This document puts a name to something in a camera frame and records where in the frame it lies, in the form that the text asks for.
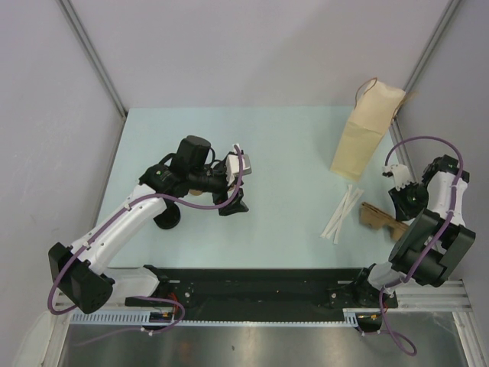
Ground brown pulp cup carrier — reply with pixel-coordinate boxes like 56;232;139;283
359;202;409;242

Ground brown paper takeout bag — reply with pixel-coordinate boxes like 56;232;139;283
330;77;410;182

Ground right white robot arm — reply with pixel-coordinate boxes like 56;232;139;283
352;155;476;307

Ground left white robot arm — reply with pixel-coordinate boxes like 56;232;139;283
47;135;251;315

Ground stack of black lids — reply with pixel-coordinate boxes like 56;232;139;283
153;204;181;230

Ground white wrapped straw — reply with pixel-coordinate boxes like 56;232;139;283
325;184;353;232
320;184;364;245
333;188;364;245

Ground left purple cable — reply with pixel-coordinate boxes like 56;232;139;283
47;143;245;315

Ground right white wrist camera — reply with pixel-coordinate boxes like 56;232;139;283
382;164;414;191

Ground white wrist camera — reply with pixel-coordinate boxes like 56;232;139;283
225;153;252;185
382;164;414;191

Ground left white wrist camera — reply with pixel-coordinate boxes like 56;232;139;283
225;153;252;185

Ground white slotted cable duct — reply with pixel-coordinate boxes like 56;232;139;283
70;310;174;326

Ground right aluminium frame post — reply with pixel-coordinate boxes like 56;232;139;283
404;0;465;93

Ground aluminium frame post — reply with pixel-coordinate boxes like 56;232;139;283
56;0;128;122
404;0;465;93

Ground left aluminium frame post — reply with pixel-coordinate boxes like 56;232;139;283
56;0;128;122

